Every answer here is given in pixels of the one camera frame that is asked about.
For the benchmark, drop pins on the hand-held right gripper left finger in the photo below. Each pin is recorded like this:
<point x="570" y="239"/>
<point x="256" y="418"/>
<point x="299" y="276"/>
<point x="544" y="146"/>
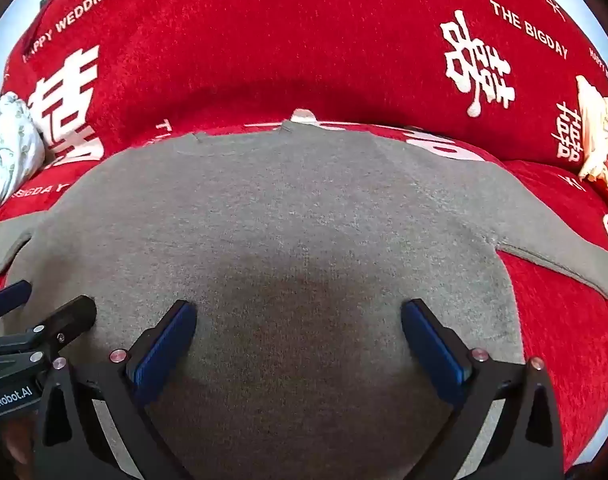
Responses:
<point x="164" y="350"/>

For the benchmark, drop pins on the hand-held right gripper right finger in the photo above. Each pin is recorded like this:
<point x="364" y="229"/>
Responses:
<point x="433" y="350"/>

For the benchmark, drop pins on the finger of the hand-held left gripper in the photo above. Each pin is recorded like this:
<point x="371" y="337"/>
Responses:
<point x="69" y="317"/>
<point x="9" y="296"/>

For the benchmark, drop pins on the grey knit sweater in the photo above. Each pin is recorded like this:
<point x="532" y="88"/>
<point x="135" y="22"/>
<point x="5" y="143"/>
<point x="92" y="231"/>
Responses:
<point x="284" y="220"/>

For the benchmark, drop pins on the white floral cloth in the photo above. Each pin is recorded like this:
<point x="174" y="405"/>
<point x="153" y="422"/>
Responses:
<point x="6" y="145"/>

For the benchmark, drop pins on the cream folded cloth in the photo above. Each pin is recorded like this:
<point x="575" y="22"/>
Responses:
<point x="596" y="125"/>

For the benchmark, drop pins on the red printed sofa cover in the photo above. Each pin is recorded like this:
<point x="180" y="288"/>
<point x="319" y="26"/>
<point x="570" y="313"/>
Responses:
<point x="284" y="45"/>

